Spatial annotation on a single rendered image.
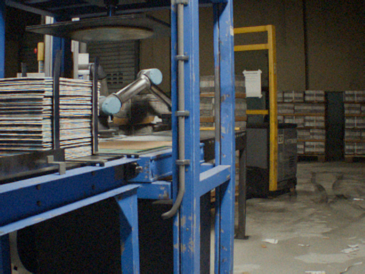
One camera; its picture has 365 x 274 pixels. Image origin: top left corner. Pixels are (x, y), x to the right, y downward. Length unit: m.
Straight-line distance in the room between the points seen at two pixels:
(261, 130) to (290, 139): 0.38
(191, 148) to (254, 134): 3.96
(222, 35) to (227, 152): 0.54
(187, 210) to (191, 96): 0.39
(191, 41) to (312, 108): 7.58
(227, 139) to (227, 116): 0.11
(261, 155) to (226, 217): 3.31
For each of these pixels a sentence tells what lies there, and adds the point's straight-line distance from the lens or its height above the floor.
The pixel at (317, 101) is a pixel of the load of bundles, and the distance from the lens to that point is 9.28.
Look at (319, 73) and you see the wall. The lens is 10.94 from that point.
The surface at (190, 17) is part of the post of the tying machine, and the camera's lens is 1.79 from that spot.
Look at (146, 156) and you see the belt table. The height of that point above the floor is 0.79.
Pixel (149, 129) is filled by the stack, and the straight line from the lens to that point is 4.13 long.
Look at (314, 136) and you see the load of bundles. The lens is 9.30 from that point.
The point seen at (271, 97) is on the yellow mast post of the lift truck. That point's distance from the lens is 5.42.
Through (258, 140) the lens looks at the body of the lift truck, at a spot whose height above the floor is 0.61.
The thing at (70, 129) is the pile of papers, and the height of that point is 0.89.
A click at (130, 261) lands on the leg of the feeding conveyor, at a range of 1.75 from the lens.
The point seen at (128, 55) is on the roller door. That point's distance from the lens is 11.92.
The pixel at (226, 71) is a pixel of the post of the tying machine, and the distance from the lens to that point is 2.36.
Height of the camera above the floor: 0.95
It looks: 3 degrees down
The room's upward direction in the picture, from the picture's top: straight up
